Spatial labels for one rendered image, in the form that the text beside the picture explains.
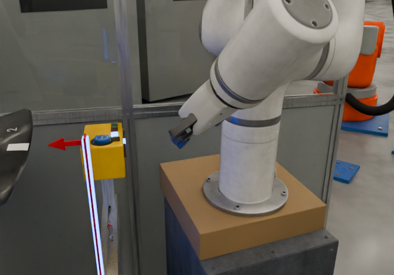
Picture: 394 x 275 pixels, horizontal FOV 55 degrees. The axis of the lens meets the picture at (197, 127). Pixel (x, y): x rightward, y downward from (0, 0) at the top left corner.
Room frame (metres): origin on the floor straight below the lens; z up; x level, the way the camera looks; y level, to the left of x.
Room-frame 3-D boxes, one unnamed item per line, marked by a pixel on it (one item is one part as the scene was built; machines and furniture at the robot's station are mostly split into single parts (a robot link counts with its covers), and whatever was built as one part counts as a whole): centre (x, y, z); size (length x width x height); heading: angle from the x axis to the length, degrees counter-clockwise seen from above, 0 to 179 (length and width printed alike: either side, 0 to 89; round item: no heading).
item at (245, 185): (0.74, -0.11, 1.09); 0.19 x 0.19 x 0.18
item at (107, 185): (0.90, 0.24, 0.92); 0.03 x 0.03 x 0.12; 11
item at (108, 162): (0.90, 0.24, 1.02); 0.16 x 0.10 x 0.11; 11
